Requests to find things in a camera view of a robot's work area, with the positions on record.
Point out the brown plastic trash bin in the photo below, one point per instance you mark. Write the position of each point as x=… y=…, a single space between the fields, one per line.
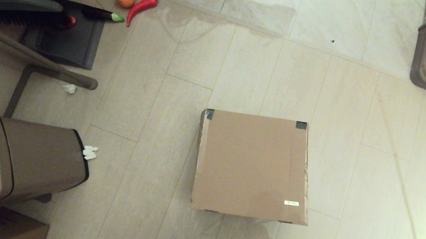
x=42 y=157

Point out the brown metal furniture frame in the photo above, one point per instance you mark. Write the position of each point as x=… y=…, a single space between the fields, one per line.
x=26 y=54

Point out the black dustpan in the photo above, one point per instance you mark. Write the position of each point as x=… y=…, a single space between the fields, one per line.
x=70 y=45

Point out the brown cardboard shoe box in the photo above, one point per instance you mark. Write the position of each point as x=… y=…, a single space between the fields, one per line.
x=251 y=167

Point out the small red toy fruit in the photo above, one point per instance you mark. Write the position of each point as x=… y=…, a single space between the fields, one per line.
x=70 y=22

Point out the crumpled white tissue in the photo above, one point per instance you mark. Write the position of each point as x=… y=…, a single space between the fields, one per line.
x=69 y=88
x=90 y=153

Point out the dark toy eggplant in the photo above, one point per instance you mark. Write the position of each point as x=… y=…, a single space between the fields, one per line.
x=97 y=14

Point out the red toy chili pepper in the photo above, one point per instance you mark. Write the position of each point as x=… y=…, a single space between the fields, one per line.
x=141 y=7

